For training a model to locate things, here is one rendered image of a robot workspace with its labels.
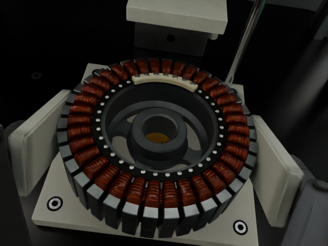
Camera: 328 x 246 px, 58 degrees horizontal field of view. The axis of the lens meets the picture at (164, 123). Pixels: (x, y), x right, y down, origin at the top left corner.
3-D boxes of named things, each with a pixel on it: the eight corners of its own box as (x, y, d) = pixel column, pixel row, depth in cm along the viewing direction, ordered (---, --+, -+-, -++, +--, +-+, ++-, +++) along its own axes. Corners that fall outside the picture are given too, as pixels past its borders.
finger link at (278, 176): (288, 171, 12) (306, 173, 12) (249, 113, 19) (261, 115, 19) (269, 227, 13) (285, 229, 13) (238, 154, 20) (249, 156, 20)
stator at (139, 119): (248, 252, 16) (276, 228, 13) (40, 228, 16) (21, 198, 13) (233, 101, 23) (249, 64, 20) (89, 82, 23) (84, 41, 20)
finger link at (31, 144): (28, 198, 13) (10, 196, 13) (72, 133, 20) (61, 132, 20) (25, 137, 12) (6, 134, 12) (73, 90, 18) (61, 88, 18)
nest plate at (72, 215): (253, 252, 20) (259, 248, 19) (34, 225, 20) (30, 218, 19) (239, 92, 29) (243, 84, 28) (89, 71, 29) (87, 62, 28)
